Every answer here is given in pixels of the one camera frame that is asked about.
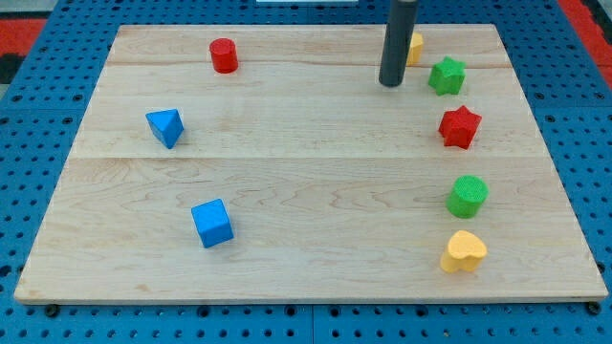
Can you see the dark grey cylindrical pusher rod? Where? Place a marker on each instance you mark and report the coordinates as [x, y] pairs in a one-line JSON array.
[[398, 32]]

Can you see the yellow heart block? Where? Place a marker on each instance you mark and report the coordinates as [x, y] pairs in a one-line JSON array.
[[464, 251]]

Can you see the yellow block behind rod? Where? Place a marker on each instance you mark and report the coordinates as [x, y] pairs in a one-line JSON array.
[[415, 49]]

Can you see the green star block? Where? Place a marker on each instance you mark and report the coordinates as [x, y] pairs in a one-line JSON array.
[[447, 76]]

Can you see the red star block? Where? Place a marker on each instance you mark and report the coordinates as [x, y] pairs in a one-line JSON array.
[[458, 127]]

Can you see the red cylinder block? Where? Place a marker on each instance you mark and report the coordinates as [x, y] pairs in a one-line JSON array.
[[223, 55]]

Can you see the green cylinder block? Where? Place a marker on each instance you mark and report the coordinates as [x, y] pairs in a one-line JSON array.
[[467, 195]]

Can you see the light wooden board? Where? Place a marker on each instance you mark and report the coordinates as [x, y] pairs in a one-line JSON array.
[[335, 185]]

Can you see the blue triangular prism block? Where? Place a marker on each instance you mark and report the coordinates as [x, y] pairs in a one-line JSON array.
[[166, 126]]

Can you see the blue cube block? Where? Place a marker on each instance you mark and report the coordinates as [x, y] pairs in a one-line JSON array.
[[212, 223]]

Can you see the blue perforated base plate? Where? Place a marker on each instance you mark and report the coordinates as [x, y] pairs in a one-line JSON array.
[[45, 103]]

